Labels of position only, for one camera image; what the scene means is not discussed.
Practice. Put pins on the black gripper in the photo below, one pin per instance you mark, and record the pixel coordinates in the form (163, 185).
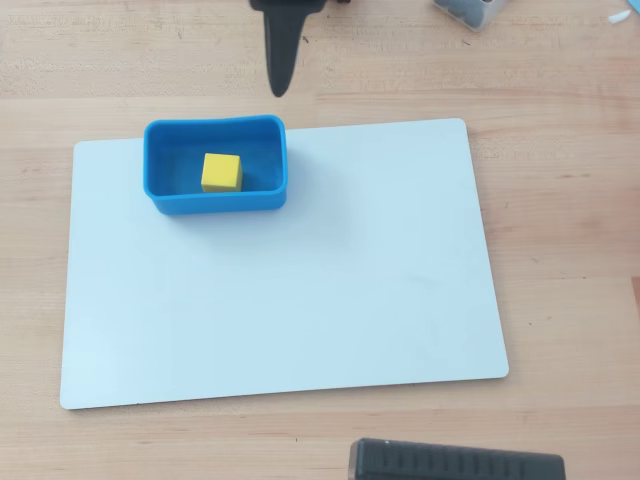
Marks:
(282, 35)

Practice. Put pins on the yellow cube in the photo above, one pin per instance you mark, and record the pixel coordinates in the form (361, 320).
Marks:
(221, 172)

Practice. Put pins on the blue rectangular bin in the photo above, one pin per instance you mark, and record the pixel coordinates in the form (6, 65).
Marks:
(216, 165)

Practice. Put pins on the white rectangular board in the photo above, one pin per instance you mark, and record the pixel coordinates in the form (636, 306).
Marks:
(280, 300)

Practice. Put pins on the clear plastic container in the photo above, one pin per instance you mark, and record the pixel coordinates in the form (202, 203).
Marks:
(465, 12)

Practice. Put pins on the white blue scrap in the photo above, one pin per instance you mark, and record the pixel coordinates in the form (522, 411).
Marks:
(619, 16)

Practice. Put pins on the black ribbed device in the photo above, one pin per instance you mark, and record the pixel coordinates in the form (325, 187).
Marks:
(455, 461)

